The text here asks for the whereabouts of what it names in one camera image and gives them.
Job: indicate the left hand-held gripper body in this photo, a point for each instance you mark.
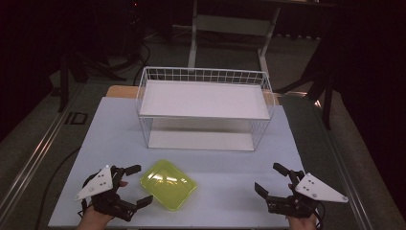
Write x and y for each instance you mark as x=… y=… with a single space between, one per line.
x=107 y=201

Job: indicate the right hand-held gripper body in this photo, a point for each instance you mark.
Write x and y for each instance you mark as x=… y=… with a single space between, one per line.
x=316 y=191

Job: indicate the yellow-green plastic tray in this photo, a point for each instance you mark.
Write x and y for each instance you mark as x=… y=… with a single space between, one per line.
x=169 y=185

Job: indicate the person's left hand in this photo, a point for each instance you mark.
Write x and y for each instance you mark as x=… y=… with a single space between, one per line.
x=94 y=221

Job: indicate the person's right hand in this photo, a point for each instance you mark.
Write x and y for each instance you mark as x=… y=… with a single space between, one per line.
x=301 y=223

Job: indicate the black floor socket plate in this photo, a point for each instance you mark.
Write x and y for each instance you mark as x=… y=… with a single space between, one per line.
x=76 y=118

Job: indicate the black metal stand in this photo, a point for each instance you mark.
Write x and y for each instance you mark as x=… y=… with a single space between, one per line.
x=63 y=83
x=325 y=96

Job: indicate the silver floor rail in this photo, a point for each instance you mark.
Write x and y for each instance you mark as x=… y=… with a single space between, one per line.
x=38 y=150
x=348 y=179

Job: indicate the white metal table frame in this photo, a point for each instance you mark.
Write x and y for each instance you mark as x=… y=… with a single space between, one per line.
x=193 y=48

